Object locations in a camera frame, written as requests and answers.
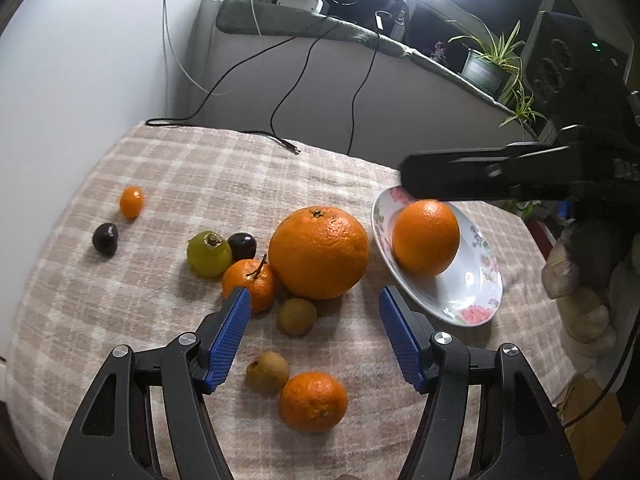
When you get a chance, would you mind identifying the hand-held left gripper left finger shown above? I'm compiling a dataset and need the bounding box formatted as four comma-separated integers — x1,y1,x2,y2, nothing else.
52,287,252,480

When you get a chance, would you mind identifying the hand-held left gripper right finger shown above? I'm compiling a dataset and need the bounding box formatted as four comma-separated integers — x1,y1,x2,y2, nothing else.
378,286,581,480

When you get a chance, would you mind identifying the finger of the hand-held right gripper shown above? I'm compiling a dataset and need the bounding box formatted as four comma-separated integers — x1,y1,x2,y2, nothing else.
400,142,576,206

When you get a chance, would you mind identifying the small brown round fruit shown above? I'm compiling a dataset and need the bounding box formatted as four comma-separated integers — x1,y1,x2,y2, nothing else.
277,298,318,336
245,351,291,394

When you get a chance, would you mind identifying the tangerine with stem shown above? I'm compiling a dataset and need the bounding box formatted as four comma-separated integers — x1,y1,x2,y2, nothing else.
221,254,277,314

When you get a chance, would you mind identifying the medium orange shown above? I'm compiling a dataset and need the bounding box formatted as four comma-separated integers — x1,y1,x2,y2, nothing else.
392,199,461,277

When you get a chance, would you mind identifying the white floral plate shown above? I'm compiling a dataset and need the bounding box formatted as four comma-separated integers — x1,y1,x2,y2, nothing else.
371,185,503,327

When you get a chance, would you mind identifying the green round fruit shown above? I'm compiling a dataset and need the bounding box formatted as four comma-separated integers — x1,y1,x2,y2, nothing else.
187,231,234,278

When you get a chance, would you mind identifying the smooth tangerine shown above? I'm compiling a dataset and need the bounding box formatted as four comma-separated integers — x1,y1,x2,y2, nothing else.
278,371,349,432

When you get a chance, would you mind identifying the large orange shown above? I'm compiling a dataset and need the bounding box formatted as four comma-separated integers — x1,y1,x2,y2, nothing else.
268,206,370,300

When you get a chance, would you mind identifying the dark plum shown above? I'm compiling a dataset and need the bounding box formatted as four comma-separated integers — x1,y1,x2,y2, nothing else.
92,223,120,257
227,232,258,262

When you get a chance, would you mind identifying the person's right hand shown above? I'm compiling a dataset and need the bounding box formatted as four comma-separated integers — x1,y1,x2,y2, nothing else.
544,220,618,373

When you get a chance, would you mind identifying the plaid beige blanket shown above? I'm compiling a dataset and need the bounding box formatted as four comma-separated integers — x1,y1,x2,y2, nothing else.
5,122,581,480

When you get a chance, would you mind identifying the potted spider plant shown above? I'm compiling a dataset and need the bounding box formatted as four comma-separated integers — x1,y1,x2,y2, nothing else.
447,19,548,133

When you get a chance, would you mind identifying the small orange kumquat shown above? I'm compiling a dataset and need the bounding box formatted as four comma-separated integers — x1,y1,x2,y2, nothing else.
119,186,146,220

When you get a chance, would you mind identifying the grey windowsill cloth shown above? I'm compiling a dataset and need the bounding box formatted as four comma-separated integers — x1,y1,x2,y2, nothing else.
216,0,538,137

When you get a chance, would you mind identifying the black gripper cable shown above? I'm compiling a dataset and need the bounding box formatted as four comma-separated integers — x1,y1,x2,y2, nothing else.
564,330,640,429

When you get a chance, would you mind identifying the white cable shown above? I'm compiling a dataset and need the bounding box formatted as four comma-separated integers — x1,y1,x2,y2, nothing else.
162,0,268,97

